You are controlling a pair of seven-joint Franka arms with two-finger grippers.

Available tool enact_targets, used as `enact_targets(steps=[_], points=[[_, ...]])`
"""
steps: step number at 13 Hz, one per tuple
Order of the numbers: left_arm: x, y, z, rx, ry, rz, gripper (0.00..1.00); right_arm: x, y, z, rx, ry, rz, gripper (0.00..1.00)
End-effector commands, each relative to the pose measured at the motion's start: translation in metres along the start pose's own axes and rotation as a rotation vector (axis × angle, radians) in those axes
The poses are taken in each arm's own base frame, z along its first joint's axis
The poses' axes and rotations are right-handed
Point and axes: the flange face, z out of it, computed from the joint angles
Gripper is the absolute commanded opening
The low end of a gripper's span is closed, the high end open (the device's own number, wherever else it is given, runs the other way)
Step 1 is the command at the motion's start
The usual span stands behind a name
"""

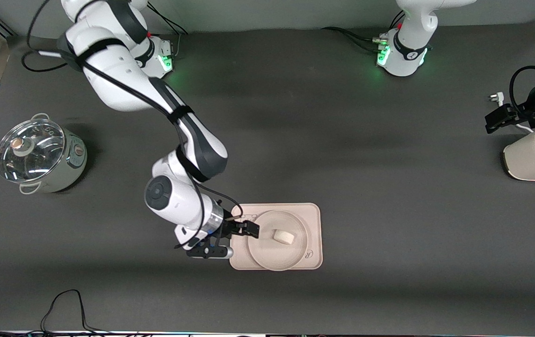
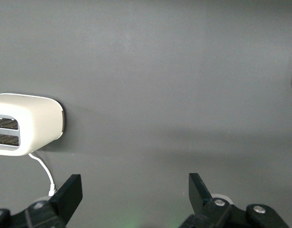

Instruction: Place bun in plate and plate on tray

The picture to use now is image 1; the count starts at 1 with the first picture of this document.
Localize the black right base cables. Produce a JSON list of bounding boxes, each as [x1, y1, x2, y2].
[[146, 5, 189, 59]]

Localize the round beige plate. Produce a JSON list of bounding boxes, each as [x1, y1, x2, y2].
[[247, 210, 309, 271]]

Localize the black cable along right arm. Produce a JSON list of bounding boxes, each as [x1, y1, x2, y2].
[[21, 0, 245, 249]]

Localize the black left base cables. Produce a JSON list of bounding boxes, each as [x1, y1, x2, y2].
[[321, 9, 404, 54]]

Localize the beige rectangular rabbit tray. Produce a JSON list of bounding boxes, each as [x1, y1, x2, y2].
[[229, 203, 323, 271]]

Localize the thin black floor cable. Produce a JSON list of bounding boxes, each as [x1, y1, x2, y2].
[[0, 289, 123, 336]]

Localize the green pot with glass lid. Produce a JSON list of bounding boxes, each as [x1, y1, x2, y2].
[[0, 113, 88, 195]]

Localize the beige clothes iron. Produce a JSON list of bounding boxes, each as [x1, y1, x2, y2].
[[503, 125, 535, 182]]

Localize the black base cables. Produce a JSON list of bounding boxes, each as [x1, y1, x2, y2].
[[321, 9, 404, 54], [146, 5, 189, 59]]

